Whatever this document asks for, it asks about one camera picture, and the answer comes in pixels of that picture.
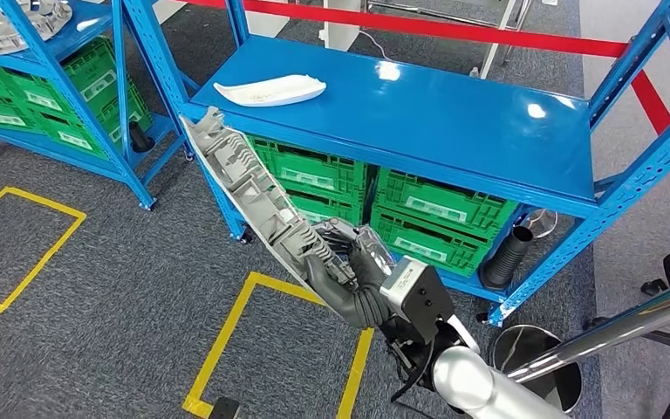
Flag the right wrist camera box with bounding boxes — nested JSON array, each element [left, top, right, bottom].
[[379, 256, 456, 347]]

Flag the white board panel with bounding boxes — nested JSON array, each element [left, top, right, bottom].
[[153, 0, 188, 24], [245, 0, 290, 38]]

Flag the chrome stanchion post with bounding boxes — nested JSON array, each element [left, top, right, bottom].
[[488, 285, 670, 415]]

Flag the white desk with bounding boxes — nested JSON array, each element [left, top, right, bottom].
[[318, 0, 536, 79]]

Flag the white plastic trim part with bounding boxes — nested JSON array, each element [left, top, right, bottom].
[[213, 73, 328, 109]]

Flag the blue metal shelf rack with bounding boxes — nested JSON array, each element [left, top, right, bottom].
[[0, 0, 197, 212], [120, 0, 670, 329]]

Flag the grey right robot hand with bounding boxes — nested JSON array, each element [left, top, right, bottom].
[[303, 216, 397, 328]]

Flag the white power cable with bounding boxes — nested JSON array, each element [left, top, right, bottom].
[[358, 29, 391, 62]]

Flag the grey wheel hubcap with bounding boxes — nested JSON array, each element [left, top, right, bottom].
[[0, 0, 74, 56], [179, 106, 365, 316]]

